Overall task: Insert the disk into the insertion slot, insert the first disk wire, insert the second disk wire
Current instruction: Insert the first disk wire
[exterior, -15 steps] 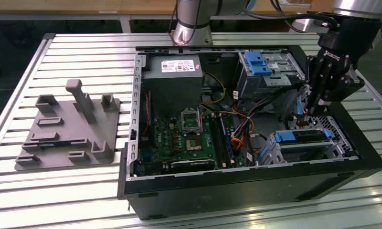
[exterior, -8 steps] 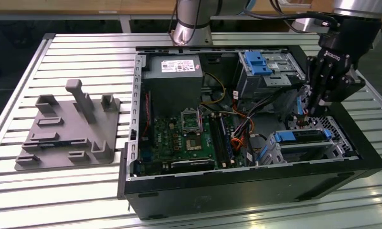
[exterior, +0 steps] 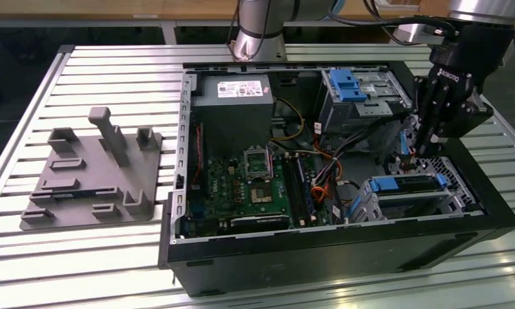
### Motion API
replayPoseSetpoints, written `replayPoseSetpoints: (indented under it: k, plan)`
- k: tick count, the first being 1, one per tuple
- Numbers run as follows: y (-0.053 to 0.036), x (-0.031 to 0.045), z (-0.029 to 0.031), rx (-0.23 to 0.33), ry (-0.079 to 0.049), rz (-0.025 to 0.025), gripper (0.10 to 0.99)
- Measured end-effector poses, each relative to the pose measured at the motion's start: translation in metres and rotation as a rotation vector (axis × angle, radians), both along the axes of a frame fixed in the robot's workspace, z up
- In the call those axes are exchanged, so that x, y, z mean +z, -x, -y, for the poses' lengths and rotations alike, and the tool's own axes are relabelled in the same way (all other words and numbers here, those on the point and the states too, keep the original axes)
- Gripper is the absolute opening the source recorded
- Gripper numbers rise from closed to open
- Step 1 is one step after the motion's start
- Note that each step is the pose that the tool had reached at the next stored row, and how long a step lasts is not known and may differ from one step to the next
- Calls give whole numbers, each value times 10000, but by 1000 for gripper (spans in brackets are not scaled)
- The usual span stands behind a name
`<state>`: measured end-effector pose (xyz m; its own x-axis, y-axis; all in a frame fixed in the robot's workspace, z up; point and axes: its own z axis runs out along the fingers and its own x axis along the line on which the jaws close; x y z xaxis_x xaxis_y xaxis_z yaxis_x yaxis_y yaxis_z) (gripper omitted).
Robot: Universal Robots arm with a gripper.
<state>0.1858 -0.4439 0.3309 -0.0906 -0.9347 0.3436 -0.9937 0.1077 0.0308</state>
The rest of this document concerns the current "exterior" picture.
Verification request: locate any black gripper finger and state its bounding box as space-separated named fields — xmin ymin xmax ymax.
xmin=429 ymin=93 xmax=496 ymax=145
xmin=413 ymin=75 xmax=452 ymax=158

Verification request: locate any blue disk wire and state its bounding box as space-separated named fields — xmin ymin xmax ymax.
xmin=398 ymin=127 xmax=411 ymax=156

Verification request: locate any red orange disk wire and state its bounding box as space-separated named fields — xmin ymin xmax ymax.
xmin=390 ymin=153 xmax=421 ymax=173

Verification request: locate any hard disk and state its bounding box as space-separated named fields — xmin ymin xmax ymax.
xmin=366 ymin=173 xmax=449 ymax=194

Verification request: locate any metal disk bay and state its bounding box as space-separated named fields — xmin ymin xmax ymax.
xmin=347 ymin=172 xmax=485 ymax=223

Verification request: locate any metal optical drive cage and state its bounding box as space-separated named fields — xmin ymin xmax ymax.
xmin=317 ymin=69 xmax=414 ymax=146

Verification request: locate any blue plastic cage latch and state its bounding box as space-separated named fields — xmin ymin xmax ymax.
xmin=329 ymin=69 xmax=369 ymax=103

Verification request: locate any grey power supply unit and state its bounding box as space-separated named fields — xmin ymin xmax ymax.
xmin=191 ymin=73 xmax=277 ymax=156

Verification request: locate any CPU socket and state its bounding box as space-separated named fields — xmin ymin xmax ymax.
xmin=250 ymin=183 xmax=277 ymax=205

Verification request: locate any black graphics card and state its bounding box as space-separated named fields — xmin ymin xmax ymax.
xmin=227 ymin=214 xmax=293 ymax=233

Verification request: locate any green Dell motherboard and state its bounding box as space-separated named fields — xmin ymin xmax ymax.
xmin=184 ymin=149 xmax=329 ymax=238

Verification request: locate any black open PC case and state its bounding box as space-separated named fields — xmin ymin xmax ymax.
xmin=158 ymin=59 xmax=515 ymax=299

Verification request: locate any wooden workbench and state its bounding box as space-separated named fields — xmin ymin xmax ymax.
xmin=0 ymin=0 xmax=452 ymax=28

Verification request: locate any grey parts rack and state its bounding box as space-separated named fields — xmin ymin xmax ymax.
xmin=19 ymin=106 xmax=166 ymax=231

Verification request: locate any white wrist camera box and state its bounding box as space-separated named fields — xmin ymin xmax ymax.
xmin=390 ymin=23 xmax=461 ymax=45

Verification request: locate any black cable bundle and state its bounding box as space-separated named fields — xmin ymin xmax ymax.
xmin=313 ymin=120 xmax=399 ymax=194

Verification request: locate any black camera cable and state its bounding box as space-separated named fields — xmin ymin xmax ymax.
xmin=334 ymin=12 xmax=450 ymax=29

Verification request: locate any yellow wire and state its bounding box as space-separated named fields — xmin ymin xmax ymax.
xmin=269 ymin=98 xmax=307 ymax=143

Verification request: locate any orange flat cable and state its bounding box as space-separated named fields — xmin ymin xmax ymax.
xmin=310 ymin=184 xmax=333 ymax=207

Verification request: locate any metal socket cover frame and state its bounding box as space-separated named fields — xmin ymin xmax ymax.
xmin=243 ymin=144 xmax=271 ymax=180

